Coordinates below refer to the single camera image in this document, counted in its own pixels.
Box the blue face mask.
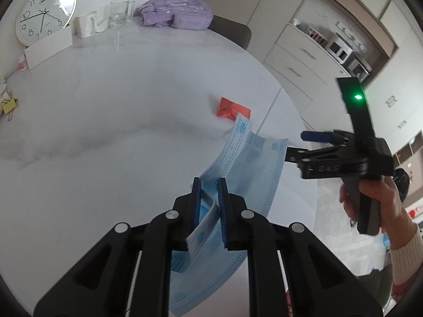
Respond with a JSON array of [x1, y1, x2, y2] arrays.
[[169, 115, 287, 316]]

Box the cream sleeve right forearm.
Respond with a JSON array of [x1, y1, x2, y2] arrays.
[[390, 227, 423, 286]]

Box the right hand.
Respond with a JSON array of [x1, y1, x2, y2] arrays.
[[358, 177, 417, 250]]

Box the white drawer cabinet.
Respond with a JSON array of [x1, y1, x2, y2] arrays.
[[264, 24, 352, 132]]

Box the small red paper packet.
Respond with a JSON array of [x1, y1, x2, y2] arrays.
[[216, 97, 251, 120]]

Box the silver microwave oven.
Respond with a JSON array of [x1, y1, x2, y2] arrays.
[[325, 33, 353, 64]]

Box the dark grey chair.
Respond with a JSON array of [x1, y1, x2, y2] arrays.
[[208, 15, 252, 50]]

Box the purple plastic package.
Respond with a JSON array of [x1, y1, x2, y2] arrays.
[[139, 0, 214, 31]]

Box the yellow sticky notes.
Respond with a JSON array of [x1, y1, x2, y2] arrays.
[[1, 98, 18, 121]]

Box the clear drinking glass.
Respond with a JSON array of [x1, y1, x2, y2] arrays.
[[109, 0, 135, 29]]

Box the white paper card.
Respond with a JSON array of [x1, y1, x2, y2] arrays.
[[25, 26, 73, 69]]

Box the white mug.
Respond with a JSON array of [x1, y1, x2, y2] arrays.
[[76, 11, 108, 39]]

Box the white wall clock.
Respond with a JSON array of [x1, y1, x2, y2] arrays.
[[15, 0, 77, 46]]

